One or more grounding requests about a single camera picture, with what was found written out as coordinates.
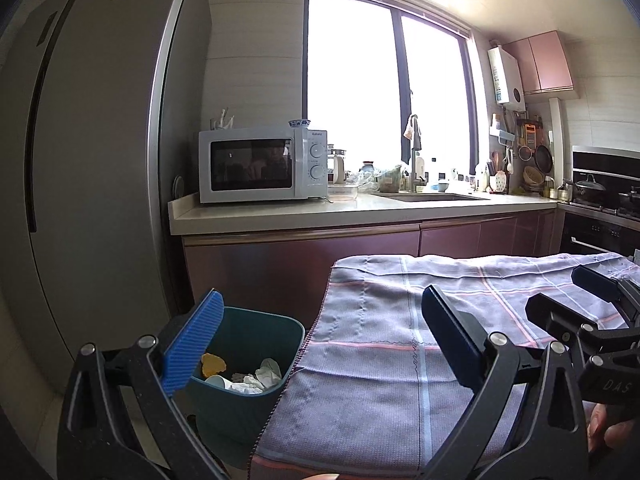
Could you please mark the blue and white bowl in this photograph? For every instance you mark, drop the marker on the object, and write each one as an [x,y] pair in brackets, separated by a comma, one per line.
[298,123]

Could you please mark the pink wall cabinet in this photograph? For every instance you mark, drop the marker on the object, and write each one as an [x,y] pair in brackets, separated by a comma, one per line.
[542,62]

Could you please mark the kitchen sink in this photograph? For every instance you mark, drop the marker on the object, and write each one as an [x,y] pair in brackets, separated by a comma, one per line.
[435,197]

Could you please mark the built-in black oven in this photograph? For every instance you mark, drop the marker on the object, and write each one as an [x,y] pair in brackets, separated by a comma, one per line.
[590,237]

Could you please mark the white soap bottle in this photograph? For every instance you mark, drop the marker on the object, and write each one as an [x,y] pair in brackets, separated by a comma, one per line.
[420,167]

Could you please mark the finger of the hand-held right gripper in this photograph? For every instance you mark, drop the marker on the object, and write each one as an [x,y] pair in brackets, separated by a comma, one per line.
[555,315]
[595,282]

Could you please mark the gas cooktop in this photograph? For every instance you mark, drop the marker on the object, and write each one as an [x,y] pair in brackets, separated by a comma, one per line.
[600,212]

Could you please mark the person's right hand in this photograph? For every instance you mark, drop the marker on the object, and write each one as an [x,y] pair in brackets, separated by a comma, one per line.
[597,427]

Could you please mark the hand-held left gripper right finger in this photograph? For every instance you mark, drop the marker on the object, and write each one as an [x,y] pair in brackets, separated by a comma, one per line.
[450,340]

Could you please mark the clear plastic bag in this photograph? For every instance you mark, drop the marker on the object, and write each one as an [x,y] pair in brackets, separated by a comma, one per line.
[390,179]

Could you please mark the grey refrigerator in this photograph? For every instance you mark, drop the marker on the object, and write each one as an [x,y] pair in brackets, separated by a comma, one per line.
[100,160]

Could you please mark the purple checked cloth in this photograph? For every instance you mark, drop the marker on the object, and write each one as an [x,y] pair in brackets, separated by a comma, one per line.
[375,375]

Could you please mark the black cooking pot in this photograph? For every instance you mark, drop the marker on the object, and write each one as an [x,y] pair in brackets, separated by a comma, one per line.
[587,191]

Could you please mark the black range hood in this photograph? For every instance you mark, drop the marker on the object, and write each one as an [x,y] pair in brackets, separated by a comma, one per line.
[605,162]

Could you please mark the white microwave oven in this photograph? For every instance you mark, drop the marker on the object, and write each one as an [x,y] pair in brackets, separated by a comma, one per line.
[250,165]

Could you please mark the floral paper cup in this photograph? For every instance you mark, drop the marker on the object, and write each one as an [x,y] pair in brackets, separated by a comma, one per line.
[217,382]

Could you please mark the teal trash bin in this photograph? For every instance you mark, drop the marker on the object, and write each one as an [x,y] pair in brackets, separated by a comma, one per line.
[260,330]

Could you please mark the white figurine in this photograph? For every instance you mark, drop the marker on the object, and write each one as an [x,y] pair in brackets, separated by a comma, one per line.
[222,121]

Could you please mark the white utensil holder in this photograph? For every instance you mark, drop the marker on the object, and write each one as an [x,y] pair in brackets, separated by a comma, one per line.
[498,183]

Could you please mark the orange grater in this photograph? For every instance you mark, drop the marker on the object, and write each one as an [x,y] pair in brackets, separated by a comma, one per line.
[529,136]

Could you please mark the white tissue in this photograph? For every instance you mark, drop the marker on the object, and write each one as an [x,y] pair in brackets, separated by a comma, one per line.
[268,371]

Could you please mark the kitchen counter with brown cabinets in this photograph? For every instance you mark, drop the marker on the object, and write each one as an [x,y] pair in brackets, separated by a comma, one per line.
[300,260]

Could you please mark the black hanging pan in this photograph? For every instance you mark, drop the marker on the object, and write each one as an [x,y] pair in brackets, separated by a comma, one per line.
[544,159]

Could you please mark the woven strainer basket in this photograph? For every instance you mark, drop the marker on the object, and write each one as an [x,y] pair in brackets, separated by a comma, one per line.
[532,180]

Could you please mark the blue wall shelf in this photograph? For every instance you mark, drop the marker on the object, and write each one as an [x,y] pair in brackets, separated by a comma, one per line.
[501,135]

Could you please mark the gold snack packet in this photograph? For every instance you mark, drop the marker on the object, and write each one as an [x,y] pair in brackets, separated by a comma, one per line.
[214,364]

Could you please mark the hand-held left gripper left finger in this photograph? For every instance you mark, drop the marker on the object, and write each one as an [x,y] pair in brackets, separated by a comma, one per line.
[192,345]

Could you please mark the dark framed window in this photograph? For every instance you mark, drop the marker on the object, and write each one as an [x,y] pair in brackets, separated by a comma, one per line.
[350,85]

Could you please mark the clear glass food container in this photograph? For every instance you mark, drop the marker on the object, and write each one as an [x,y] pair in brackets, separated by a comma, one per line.
[343,191]

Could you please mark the white water heater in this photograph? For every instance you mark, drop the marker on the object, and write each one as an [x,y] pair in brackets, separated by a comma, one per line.
[506,77]

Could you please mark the steel kitchen faucet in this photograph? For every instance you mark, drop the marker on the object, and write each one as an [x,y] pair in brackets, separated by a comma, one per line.
[415,165]

